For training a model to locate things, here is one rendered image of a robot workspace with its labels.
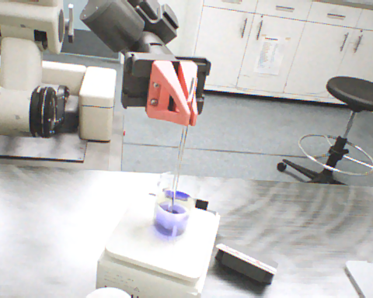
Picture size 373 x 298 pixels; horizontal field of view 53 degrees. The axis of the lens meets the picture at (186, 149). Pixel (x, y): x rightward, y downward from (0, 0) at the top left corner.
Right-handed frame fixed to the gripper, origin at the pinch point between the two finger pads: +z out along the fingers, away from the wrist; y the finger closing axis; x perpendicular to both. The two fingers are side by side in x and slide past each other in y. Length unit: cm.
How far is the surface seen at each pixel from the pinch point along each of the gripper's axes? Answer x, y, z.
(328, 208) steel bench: 26.0, 37.6, -10.5
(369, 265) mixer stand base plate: 25.0, 34.3, 3.8
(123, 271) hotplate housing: 19.6, -5.4, 2.2
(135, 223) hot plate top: 17.3, -3.1, -3.1
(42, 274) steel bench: 26.1, -14.5, -4.6
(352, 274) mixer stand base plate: 25.0, 29.9, 4.8
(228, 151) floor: 101, 94, -142
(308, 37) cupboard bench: 43, 179, -209
